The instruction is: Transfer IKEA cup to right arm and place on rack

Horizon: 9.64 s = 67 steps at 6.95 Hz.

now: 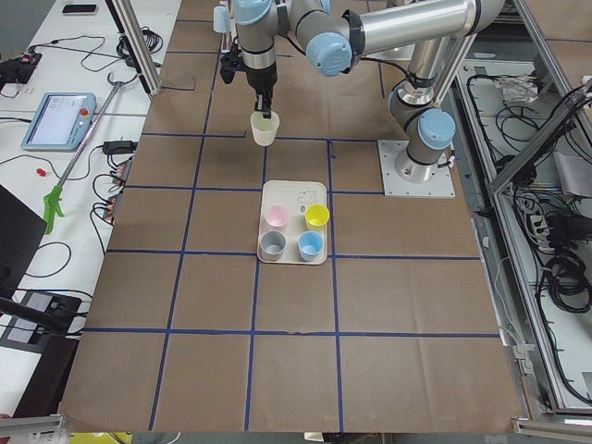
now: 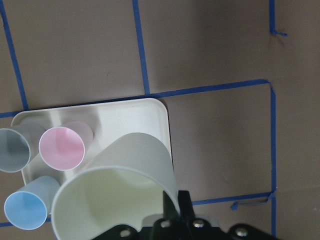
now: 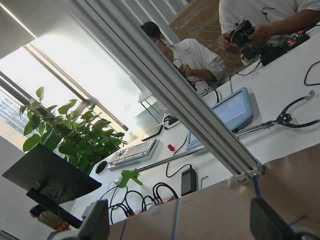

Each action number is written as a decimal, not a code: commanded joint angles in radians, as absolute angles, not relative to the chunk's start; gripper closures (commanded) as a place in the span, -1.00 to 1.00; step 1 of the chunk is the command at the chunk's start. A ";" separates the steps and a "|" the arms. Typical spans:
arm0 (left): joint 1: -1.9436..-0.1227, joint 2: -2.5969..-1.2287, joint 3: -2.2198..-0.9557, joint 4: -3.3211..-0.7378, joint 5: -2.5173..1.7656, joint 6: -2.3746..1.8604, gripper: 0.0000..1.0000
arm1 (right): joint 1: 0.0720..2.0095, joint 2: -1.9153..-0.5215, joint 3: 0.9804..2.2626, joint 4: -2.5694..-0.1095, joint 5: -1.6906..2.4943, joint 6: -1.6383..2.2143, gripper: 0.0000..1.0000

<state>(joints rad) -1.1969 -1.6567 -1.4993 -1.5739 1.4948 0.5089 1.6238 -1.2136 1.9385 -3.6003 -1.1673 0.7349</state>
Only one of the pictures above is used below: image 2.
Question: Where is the blue cup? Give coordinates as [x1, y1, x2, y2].
[3, 176, 60, 230]

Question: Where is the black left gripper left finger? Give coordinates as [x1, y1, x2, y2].
[162, 191, 180, 221]

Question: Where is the pink cup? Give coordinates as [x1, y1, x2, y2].
[38, 121, 94, 171]

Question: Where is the white cream cup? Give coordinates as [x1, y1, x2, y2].
[51, 132, 180, 240]

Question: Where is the white plastic tray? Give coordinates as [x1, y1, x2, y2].
[11, 98, 172, 186]

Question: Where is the grey cup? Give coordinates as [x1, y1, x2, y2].
[0, 123, 46, 173]

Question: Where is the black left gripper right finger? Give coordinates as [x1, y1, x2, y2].
[178, 190, 195, 222]

